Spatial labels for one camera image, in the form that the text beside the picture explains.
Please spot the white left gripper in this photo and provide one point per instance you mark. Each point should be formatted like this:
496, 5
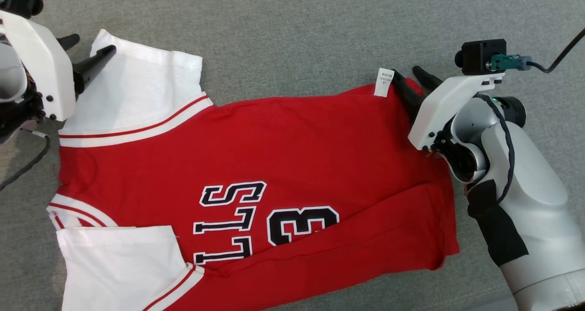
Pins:
45, 68

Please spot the red and white basketball jersey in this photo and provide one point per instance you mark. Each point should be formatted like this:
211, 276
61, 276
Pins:
297, 142

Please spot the teal right camera plug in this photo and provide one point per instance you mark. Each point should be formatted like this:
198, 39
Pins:
509, 63

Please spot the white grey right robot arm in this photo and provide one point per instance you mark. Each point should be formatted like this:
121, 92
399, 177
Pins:
534, 210

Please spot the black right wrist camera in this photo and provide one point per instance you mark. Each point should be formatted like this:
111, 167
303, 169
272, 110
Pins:
477, 55

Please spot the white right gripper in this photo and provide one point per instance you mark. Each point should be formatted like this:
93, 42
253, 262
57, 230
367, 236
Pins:
441, 109

